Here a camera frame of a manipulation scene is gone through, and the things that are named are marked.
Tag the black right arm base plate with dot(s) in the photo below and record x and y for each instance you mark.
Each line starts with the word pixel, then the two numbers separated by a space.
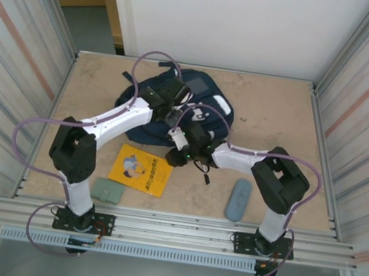
pixel 242 240

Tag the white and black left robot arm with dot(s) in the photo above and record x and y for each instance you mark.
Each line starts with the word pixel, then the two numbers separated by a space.
pixel 121 118

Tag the navy blue backpack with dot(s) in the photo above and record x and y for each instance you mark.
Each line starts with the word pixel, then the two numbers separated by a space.
pixel 213 86

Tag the yellow picture book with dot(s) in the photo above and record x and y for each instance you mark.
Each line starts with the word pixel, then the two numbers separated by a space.
pixel 141 169

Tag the aluminium table rail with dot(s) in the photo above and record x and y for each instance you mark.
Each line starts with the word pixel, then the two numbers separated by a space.
pixel 174 228

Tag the pale green wallet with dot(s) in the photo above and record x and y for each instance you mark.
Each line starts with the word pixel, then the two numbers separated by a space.
pixel 107 189

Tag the blue glasses case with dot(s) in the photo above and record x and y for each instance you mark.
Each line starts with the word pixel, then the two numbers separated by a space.
pixel 237 201

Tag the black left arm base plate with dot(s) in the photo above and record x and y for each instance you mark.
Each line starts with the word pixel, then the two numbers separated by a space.
pixel 106 220

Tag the aluminium frame post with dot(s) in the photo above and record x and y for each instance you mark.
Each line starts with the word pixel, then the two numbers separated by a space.
pixel 345 47
pixel 67 6

